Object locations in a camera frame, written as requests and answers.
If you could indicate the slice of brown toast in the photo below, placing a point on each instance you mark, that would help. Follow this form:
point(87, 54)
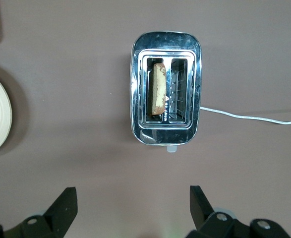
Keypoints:
point(158, 89)

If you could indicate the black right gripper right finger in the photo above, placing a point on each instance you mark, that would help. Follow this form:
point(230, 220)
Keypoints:
point(209, 223)

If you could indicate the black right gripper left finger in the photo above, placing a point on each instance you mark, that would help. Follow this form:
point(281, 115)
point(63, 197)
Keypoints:
point(53, 218)

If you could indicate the chrome two-slot toaster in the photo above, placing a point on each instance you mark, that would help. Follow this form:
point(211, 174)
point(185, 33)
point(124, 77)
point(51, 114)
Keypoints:
point(165, 134)

